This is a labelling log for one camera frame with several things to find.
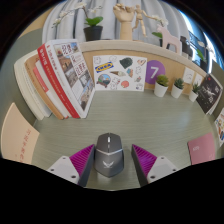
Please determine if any green desk partition panel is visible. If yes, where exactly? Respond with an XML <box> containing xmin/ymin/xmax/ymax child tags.
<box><xmin>0</xmin><ymin>28</ymin><xmax>46</xmax><ymax>158</ymax></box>

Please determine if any white sticker sheet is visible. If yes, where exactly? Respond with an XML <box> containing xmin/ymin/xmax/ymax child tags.
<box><xmin>92</xmin><ymin>54</ymin><xmax>148</xmax><ymax>92</ymax></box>

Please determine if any pink horse figurine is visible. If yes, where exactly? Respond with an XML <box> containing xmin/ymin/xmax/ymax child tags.
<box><xmin>156</xmin><ymin>24</ymin><xmax>183</xmax><ymax>56</ymax></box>

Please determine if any white book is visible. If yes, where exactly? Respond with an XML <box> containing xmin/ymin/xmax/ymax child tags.
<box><xmin>13</xmin><ymin>49</ymin><xmax>53</xmax><ymax>121</ymax></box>
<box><xmin>209</xmin><ymin>87</ymin><xmax>224</xmax><ymax>116</ymax></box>

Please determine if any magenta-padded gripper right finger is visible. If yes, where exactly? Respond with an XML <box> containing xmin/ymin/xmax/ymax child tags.
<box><xmin>130</xmin><ymin>143</ymin><xmax>178</xmax><ymax>188</ymax></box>

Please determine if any wooden hand model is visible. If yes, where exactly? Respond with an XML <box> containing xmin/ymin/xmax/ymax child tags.
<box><xmin>112</xmin><ymin>3</ymin><xmax>136</xmax><ymax>41</ymax></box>

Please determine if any pink mouse pad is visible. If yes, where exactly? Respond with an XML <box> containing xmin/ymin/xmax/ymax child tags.
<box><xmin>187</xmin><ymin>132</ymin><xmax>217</xmax><ymax>166</ymax></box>

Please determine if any dark-framed window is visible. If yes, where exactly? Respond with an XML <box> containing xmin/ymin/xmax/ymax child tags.
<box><xmin>178</xmin><ymin>9</ymin><xmax>223</xmax><ymax>73</ymax></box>

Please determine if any small plant in white pot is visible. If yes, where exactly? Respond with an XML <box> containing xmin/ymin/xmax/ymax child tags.
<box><xmin>188</xmin><ymin>83</ymin><xmax>200</xmax><ymax>103</ymax></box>
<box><xmin>153</xmin><ymin>74</ymin><xmax>170</xmax><ymax>98</ymax></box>
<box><xmin>170</xmin><ymin>77</ymin><xmax>185</xmax><ymax>99</ymax></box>

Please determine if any white orchid in black pot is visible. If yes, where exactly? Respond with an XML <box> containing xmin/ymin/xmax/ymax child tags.
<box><xmin>51</xmin><ymin>1</ymin><xmax>104</xmax><ymax>42</ymax></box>
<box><xmin>195</xmin><ymin>39</ymin><xmax>211</xmax><ymax>73</ymax></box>
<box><xmin>150</xmin><ymin>14</ymin><xmax>170</xmax><ymax>48</ymax></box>

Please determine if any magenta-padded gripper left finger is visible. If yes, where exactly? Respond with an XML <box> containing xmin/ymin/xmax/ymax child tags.
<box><xmin>46</xmin><ymin>143</ymin><xmax>96</xmax><ymax>188</ymax></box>

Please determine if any light wooden back shelf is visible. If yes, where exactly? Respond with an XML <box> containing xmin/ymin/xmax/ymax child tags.
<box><xmin>79</xmin><ymin>39</ymin><xmax>214</xmax><ymax>96</ymax></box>

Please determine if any dark grey horse figurine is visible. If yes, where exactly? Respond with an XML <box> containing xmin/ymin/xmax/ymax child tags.
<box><xmin>179</xmin><ymin>35</ymin><xmax>194</xmax><ymax>58</ymax></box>

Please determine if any grey computer mouse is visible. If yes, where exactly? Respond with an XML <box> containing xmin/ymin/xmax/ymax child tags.
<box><xmin>93</xmin><ymin>132</ymin><xmax>125</xmax><ymax>178</ymax></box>

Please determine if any black book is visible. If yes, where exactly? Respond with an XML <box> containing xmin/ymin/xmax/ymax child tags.
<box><xmin>195</xmin><ymin>73</ymin><xmax>223</xmax><ymax>115</ymax></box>

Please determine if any purple round number sign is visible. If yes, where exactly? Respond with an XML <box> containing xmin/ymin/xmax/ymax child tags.
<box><xmin>145</xmin><ymin>59</ymin><xmax>167</xmax><ymax>85</ymax></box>

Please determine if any grey curtain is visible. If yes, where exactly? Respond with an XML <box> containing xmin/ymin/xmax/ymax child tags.
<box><xmin>42</xmin><ymin>0</ymin><xmax>188</xmax><ymax>39</ymax></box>

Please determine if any red-spined photo magazine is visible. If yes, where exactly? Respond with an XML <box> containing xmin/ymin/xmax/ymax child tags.
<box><xmin>36</xmin><ymin>39</ymin><xmax>96</xmax><ymax>119</ymax></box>

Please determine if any beige card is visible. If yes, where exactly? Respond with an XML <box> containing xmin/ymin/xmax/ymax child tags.
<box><xmin>0</xmin><ymin>102</ymin><xmax>40</xmax><ymax>165</ymax></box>

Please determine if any white wall socket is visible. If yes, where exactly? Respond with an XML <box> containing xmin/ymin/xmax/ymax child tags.
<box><xmin>194</xmin><ymin>73</ymin><xmax>204</xmax><ymax>87</ymax></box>
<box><xmin>182</xmin><ymin>67</ymin><xmax>195</xmax><ymax>85</ymax></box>

